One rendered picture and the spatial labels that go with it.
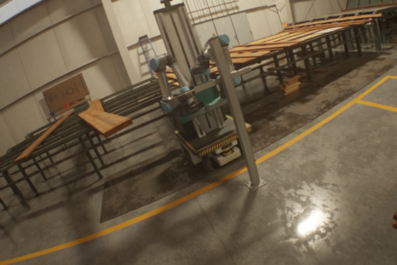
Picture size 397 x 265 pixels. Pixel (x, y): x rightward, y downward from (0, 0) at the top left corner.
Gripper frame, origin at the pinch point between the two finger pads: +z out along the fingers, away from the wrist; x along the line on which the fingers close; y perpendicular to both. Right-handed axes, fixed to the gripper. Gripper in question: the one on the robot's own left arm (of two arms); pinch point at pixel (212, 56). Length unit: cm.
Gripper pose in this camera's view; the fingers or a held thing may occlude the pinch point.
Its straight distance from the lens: 177.7
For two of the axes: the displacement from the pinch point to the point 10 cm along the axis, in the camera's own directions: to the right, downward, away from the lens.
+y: -0.4, -9.7, -2.3
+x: 9.5, -1.0, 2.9
